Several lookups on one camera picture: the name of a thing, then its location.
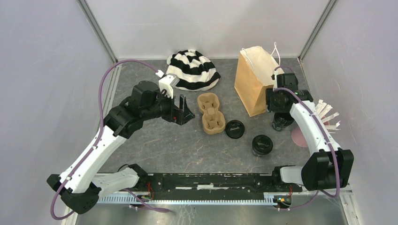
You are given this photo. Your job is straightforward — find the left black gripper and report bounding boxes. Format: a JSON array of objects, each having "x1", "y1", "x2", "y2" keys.
[{"x1": 142, "y1": 88, "x2": 195, "y2": 125}]

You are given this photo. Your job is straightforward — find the brown cardboard cup carrier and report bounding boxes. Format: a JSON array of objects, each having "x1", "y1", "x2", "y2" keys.
[{"x1": 197, "y1": 92, "x2": 226, "y2": 135}]

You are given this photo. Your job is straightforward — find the brown paper bag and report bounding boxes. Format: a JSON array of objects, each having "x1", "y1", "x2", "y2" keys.
[{"x1": 234, "y1": 46, "x2": 280, "y2": 117}]

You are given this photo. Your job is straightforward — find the black coffee cup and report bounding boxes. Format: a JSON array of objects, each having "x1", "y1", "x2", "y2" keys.
[
  {"x1": 252, "y1": 147, "x2": 272, "y2": 157},
  {"x1": 271, "y1": 112, "x2": 294, "y2": 131}
]

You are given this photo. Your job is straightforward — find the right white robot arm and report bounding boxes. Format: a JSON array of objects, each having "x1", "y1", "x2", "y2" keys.
[{"x1": 266, "y1": 71, "x2": 354, "y2": 194}]

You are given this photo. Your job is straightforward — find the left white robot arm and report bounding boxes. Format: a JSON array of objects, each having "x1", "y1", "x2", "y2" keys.
[{"x1": 47, "y1": 81, "x2": 195, "y2": 214}]

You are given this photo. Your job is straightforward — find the pink straw holder cup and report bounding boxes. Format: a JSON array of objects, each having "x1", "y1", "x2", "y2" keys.
[{"x1": 291, "y1": 121, "x2": 329, "y2": 148}]

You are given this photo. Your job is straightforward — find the black white striped cloth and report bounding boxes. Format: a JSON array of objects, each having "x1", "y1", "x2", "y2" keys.
[{"x1": 166, "y1": 49, "x2": 221, "y2": 91}]

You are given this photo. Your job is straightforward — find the white wrapped straws bundle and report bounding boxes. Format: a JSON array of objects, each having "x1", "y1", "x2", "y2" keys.
[{"x1": 315, "y1": 99, "x2": 341, "y2": 133}]

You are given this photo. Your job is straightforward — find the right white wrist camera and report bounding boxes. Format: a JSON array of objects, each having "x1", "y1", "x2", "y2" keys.
[{"x1": 271, "y1": 68, "x2": 284, "y2": 81}]

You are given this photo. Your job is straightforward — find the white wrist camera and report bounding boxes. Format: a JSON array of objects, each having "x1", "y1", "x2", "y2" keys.
[
  {"x1": 155, "y1": 70, "x2": 180, "y2": 99},
  {"x1": 271, "y1": 68, "x2": 284, "y2": 81}
]

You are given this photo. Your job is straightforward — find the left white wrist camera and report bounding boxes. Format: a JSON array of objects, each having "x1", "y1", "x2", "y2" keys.
[{"x1": 155, "y1": 70, "x2": 180, "y2": 99}]

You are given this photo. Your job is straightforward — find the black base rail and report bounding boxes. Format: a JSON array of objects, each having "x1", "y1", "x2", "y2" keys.
[{"x1": 129, "y1": 173, "x2": 303, "y2": 201}]

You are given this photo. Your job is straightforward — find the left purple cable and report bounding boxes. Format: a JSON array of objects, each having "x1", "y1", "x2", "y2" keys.
[{"x1": 49, "y1": 59, "x2": 159, "y2": 220}]

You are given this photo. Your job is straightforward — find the purple cable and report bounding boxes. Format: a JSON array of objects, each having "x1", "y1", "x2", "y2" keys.
[
  {"x1": 49, "y1": 59, "x2": 159, "y2": 220},
  {"x1": 273, "y1": 65, "x2": 341, "y2": 212}
]

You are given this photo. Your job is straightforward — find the right aluminium frame post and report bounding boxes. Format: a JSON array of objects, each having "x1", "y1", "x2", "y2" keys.
[{"x1": 298, "y1": 0, "x2": 338, "y2": 62}]

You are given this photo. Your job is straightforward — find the aluminium frame post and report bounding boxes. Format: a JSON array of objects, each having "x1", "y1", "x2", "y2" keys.
[
  {"x1": 298, "y1": 0, "x2": 338, "y2": 62},
  {"x1": 77, "y1": 0, "x2": 119, "y2": 63}
]

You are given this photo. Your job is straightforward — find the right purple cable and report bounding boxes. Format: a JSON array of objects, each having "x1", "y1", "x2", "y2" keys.
[{"x1": 273, "y1": 65, "x2": 341, "y2": 212}]

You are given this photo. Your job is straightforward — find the left aluminium frame post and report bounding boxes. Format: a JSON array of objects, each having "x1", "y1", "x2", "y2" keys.
[{"x1": 77, "y1": 0, "x2": 119, "y2": 63}]

